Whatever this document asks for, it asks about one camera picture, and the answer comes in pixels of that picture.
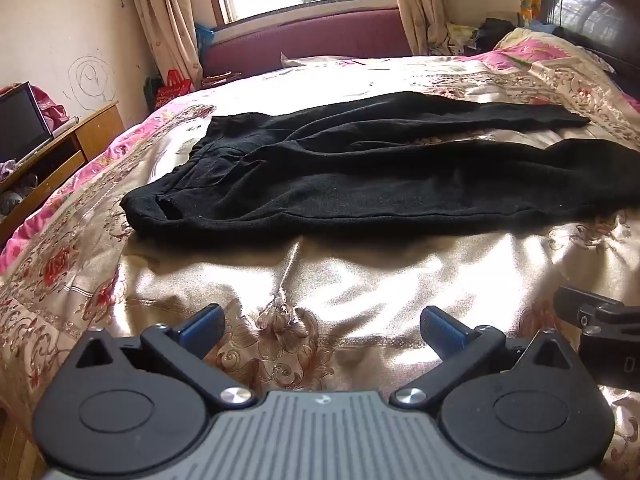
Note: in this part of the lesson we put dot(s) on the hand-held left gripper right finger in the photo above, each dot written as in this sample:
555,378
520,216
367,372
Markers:
445,332

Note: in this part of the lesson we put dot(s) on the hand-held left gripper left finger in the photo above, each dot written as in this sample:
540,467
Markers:
202,331

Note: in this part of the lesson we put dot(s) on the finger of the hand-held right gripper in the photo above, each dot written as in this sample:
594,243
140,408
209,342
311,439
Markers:
600,310

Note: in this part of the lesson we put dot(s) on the black pants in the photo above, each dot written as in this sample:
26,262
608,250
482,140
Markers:
350,185

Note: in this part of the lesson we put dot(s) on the floral satin bedspread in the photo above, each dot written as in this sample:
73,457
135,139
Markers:
350,280

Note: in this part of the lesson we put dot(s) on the wooden tv cabinet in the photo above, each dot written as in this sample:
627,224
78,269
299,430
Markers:
75,145

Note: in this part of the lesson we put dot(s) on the red plastic bag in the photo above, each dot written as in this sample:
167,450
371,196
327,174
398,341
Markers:
174,89

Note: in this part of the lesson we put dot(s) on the dark green bag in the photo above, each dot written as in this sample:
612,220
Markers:
152,92

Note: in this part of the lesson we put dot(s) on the purple floral cloth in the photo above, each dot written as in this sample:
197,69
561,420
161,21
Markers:
7,170

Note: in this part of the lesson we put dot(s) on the pink cloth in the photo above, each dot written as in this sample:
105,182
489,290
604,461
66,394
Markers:
49,107

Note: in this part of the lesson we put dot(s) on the black television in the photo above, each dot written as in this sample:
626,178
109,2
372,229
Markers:
20,122

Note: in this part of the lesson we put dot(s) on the white paper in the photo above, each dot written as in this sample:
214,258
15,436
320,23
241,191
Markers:
300,61

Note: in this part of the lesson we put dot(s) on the blue plastic bag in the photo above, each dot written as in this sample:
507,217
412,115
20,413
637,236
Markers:
204,40

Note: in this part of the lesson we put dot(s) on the pile of dark clothes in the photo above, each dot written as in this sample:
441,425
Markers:
495,34

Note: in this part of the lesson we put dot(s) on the white patterned cloth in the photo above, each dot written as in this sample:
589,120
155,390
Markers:
461,37

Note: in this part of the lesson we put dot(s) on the dark wooden headboard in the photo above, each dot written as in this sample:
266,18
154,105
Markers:
590,10

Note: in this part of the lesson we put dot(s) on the yellow packet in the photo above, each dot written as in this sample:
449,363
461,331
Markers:
529,6

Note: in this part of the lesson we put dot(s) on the beige curtain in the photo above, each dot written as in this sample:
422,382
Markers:
417,0
167,15

